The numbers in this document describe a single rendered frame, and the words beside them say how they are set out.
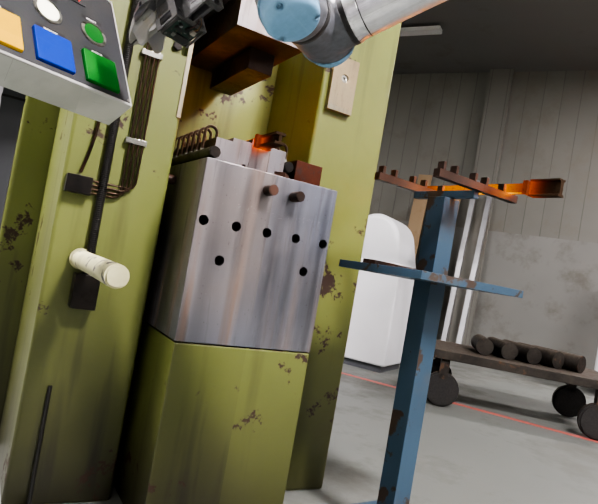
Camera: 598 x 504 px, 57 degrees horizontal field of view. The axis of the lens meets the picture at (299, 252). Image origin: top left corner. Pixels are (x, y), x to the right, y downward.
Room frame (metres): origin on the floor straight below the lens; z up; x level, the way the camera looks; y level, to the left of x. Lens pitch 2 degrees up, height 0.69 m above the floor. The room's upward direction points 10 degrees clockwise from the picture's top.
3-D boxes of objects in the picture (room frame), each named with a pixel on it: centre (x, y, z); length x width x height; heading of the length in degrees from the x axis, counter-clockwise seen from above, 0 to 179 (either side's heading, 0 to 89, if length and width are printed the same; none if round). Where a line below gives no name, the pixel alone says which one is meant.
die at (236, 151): (1.62, 0.27, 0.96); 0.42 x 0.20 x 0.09; 30
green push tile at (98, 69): (1.09, 0.45, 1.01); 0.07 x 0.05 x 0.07; 145
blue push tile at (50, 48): (1.01, 0.51, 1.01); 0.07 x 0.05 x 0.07; 145
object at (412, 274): (1.50, -0.36, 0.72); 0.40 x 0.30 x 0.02; 125
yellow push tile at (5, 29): (0.93, 0.57, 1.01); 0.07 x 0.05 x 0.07; 145
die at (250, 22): (1.62, 0.27, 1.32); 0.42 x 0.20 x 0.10; 30
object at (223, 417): (1.65, 0.23, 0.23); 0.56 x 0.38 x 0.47; 30
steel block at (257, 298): (1.65, 0.23, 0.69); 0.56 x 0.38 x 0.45; 30
